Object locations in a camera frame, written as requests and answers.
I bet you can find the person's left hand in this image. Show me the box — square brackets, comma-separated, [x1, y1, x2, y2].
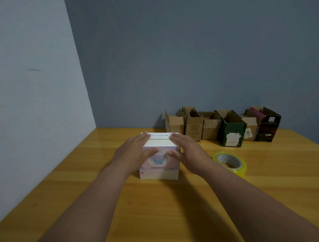
[111, 132, 159, 176]

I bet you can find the person's right hand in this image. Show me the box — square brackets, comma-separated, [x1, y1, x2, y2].
[166, 133, 215, 177]

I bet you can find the plain brown carton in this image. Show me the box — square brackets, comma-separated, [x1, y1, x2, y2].
[182, 106, 205, 142]

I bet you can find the black box white label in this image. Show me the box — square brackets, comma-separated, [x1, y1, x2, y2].
[139, 132, 181, 181]

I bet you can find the brown carton with label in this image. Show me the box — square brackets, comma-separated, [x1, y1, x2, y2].
[199, 111, 222, 141]

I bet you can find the green box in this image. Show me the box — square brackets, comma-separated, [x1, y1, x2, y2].
[214, 109, 247, 148]

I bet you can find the yellow tape roll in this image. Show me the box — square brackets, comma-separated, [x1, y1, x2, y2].
[212, 151, 247, 178]

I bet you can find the small brown cardboard box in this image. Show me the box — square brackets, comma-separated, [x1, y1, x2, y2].
[240, 115, 259, 142]

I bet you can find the pink and black carton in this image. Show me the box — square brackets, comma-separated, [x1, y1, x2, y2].
[245, 106, 282, 143]

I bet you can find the person's right forearm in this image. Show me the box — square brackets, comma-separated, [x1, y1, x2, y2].
[202, 163, 319, 242]

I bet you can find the person's left forearm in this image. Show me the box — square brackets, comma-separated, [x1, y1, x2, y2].
[37, 164, 129, 242]

